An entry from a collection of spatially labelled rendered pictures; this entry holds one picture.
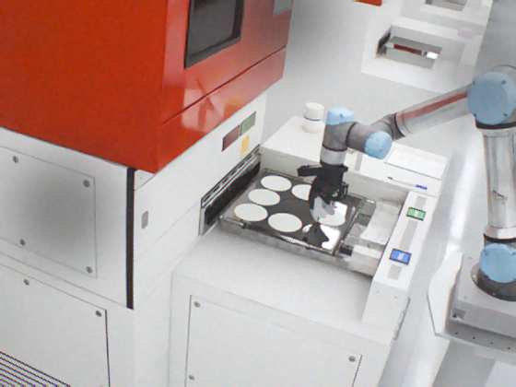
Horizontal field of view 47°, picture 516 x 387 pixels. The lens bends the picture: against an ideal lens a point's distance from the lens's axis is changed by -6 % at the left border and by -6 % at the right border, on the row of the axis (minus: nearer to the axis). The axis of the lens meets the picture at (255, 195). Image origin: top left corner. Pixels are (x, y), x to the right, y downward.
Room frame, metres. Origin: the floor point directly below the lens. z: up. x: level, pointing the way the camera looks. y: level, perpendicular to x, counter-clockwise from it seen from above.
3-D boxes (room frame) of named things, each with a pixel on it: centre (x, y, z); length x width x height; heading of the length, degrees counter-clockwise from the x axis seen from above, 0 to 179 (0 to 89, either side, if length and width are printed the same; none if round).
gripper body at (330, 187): (1.62, -0.21, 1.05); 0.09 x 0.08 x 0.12; 43
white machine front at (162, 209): (1.60, 0.14, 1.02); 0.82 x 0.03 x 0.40; 161
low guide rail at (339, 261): (1.57, -0.15, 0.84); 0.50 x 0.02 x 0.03; 71
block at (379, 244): (1.56, -0.36, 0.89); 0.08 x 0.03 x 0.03; 71
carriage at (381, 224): (1.64, -0.39, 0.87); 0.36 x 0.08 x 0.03; 161
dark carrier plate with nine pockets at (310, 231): (1.71, -0.13, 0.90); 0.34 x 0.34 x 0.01; 71
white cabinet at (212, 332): (1.75, -0.26, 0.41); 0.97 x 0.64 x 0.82; 161
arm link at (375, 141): (1.59, -0.30, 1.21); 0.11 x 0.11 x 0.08; 57
